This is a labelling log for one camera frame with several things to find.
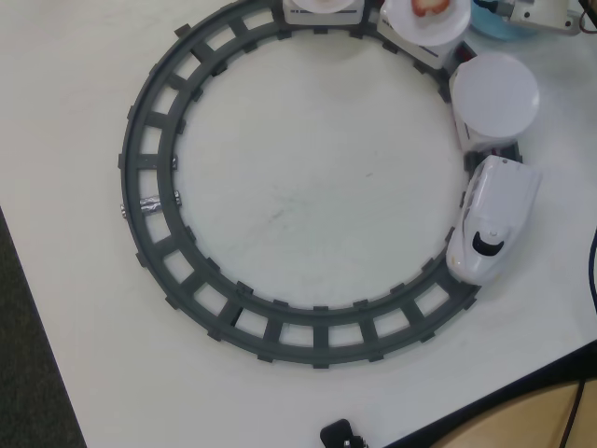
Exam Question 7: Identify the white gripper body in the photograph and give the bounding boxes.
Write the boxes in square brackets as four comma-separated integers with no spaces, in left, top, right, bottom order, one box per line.
[475,0,582,37]

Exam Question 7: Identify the light blue dish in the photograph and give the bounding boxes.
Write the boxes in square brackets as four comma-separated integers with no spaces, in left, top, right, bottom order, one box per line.
[469,0,537,42]

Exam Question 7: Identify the red and white sushi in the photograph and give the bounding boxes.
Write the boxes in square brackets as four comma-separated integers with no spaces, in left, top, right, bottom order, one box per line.
[410,0,453,18]

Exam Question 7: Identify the white Shinkansen nose car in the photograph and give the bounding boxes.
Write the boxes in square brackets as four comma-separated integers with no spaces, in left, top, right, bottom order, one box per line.
[445,155,545,286]

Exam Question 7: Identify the white round plate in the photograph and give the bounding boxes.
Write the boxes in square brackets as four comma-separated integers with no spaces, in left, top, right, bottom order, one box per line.
[383,0,472,48]
[449,51,543,140]
[288,0,356,14]

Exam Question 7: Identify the silver foil tape patch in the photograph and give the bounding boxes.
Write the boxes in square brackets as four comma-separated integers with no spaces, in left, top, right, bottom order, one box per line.
[138,194,163,217]

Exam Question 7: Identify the black plastic device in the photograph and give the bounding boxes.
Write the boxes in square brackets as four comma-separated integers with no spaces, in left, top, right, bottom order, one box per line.
[319,418,370,448]

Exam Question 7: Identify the red wire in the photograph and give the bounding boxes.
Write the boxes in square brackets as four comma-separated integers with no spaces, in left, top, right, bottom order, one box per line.
[576,0,597,35]

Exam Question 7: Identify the dark blue cable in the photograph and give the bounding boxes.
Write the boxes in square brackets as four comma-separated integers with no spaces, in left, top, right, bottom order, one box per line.
[586,228,597,321]

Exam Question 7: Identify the black cable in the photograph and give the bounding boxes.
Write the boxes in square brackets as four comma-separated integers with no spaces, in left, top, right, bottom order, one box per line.
[565,376,590,448]

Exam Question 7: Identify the grey circular toy rail track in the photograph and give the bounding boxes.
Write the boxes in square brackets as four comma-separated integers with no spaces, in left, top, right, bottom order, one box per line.
[116,0,526,372]

